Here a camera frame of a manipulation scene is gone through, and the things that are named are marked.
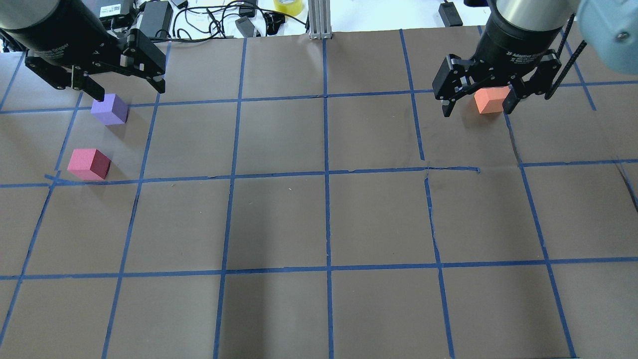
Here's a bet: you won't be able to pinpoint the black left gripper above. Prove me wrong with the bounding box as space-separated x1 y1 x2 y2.
0 0 166 102

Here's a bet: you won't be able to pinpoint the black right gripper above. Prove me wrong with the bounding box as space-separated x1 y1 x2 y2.
432 10 568 118

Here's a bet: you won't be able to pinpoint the orange foam cube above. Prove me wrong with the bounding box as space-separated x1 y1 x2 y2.
474 86 510 114

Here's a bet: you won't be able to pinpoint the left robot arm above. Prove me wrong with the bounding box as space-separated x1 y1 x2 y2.
0 0 166 102

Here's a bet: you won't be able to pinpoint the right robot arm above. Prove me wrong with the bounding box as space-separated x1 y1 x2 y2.
432 0 638 117

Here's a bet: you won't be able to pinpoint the purple foam cube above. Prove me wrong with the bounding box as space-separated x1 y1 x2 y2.
90 93 129 126

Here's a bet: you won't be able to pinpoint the black power adapter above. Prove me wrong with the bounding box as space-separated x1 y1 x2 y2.
137 0 173 39

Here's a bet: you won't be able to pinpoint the black power brick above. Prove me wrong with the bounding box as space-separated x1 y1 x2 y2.
438 0 464 27

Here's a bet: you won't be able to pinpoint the pink foam cube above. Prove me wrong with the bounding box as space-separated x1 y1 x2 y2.
67 148 111 181

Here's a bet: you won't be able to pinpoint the yellow tape roll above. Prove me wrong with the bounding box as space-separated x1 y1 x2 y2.
273 0 304 16

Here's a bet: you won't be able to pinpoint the tangled black cables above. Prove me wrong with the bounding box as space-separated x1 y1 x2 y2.
172 0 307 41

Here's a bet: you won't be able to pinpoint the aluminium frame post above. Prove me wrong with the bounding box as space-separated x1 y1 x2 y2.
308 0 333 39

